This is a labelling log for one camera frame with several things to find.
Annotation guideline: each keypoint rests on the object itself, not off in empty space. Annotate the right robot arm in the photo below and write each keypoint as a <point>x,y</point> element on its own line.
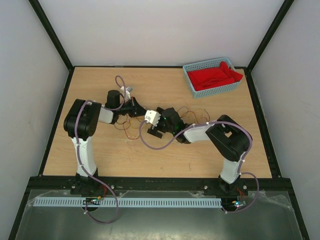
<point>231,140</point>

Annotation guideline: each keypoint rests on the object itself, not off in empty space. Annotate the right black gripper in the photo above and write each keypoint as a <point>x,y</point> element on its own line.
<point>153,130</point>

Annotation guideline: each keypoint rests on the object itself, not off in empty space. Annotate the green circuit board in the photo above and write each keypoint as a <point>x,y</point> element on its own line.
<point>239,203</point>
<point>91,201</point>

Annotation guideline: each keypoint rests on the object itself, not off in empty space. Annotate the black aluminium frame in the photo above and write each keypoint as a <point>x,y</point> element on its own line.
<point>276,181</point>

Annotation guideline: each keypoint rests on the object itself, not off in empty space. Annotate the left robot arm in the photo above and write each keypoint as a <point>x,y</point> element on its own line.
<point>81,123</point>

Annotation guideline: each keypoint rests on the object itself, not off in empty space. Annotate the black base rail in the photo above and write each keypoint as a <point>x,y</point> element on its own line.
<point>209,186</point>

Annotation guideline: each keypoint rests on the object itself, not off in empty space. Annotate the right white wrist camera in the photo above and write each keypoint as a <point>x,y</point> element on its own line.
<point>152,117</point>

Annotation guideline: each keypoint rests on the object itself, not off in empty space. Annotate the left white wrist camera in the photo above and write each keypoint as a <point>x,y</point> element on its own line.
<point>126,92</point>

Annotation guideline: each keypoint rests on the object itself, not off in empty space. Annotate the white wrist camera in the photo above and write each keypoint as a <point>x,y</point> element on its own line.
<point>152,117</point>
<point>126,92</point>

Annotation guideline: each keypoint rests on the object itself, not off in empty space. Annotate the left green circuit board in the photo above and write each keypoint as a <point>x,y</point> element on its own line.
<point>91,201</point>

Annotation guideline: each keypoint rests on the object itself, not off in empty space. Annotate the light blue plastic basket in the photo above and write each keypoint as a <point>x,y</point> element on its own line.
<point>208,64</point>

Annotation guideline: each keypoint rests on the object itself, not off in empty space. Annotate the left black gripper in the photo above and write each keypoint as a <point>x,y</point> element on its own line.
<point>137,110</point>

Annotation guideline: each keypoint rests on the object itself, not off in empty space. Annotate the right green circuit board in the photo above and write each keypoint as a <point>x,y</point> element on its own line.
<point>239,203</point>

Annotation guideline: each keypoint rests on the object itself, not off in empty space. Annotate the red cloth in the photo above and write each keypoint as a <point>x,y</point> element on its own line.
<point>213,77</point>

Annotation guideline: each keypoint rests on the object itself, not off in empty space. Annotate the light blue slotted cable duct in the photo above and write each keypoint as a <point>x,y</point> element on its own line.
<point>131,202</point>

